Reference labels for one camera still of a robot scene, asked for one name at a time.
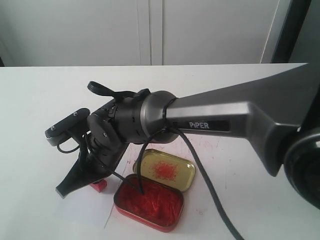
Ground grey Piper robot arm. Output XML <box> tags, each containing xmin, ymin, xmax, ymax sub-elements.
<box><xmin>46</xmin><ymin>63</ymin><xmax>320</xmax><ymax>208</ymax></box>

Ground dark vertical post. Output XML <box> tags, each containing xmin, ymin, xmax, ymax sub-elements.
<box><xmin>271</xmin><ymin>0</ymin><xmax>312</xmax><ymax>64</ymax></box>

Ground gold tin lid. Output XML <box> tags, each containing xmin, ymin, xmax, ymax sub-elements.
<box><xmin>140</xmin><ymin>149</ymin><xmax>196</xmax><ymax>192</ymax></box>

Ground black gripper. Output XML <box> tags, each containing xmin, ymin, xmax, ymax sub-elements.
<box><xmin>55</xmin><ymin>130</ymin><xmax>128</xmax><ymax>199</ymax></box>

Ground red ink pad tin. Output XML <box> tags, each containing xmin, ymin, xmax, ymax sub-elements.
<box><xmin>113</xmin><ymin>174</ymin><xmax>185</xmax><ymax>233</ymax></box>

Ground red plastic stamp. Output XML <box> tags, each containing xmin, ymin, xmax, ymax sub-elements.
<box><xmin>90</xmin><ymin>179</ymin><xmax>108</xmax><ymax>193</ymax></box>

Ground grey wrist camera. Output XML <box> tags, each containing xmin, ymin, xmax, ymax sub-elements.
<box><xmin>44</xmin><ymin>108</ymin><xmax>90</xmax><ymax>147</ymax></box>

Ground white cabinet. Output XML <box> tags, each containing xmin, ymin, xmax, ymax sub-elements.
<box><xmin>0</xmin><ymin>0</ymin><xmax>291</xmax><ymax>67</ymax></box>

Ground white paper sheet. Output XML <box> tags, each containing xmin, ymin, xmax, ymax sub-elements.
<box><xmin>51</xmin><ymin>153</ymin><xmax>121</xmax><ymax>228</ymax></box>

